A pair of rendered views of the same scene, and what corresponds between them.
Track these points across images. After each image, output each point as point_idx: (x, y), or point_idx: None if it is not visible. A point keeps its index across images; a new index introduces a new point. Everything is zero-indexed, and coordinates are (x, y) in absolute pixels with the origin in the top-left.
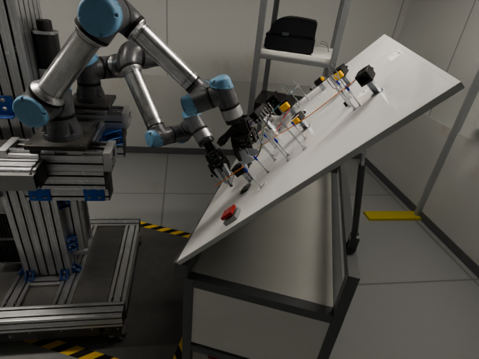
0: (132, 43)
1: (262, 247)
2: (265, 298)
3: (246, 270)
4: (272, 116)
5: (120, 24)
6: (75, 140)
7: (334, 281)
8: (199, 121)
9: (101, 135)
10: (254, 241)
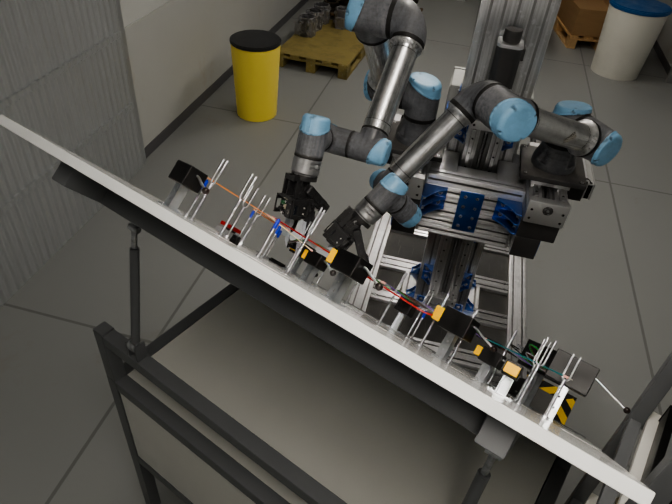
0: (480, 83)
1: (257, 351)
2: (182, 320)
3: (229, 320)
4: (634, 460)
5: (353, 24)
6: (399, 143)
7: (155, 400)
8: (373, 190)
9: (495, 197)
10: (273, 348)
